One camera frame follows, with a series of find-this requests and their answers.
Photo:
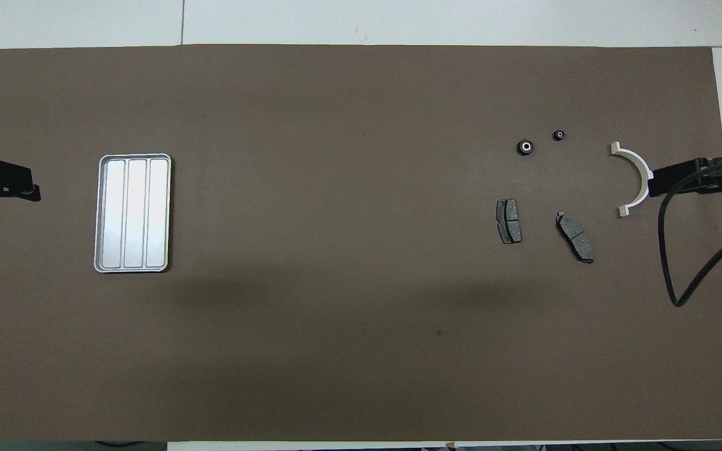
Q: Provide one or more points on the small black bearing gear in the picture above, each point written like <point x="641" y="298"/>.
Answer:
<point x="559" y="134"/>

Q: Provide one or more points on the large black bearing gear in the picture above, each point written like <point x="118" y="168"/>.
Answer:
<point x="525" y="147"/>

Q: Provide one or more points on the silver metal tray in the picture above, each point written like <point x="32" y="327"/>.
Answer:
<point x="132" y="213"/>

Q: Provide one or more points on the white semicircular clamp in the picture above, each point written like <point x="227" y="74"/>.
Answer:
<point x="630" y="155"/>

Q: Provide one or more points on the long grey brake pad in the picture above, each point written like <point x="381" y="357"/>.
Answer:
<point x="574" y="237"/>

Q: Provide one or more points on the short dark brake pad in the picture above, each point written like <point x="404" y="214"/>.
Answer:
<point x="509" y="220"/>

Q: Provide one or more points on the brown table mat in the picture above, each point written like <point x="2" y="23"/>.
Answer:
<point x="361" y="313"/>

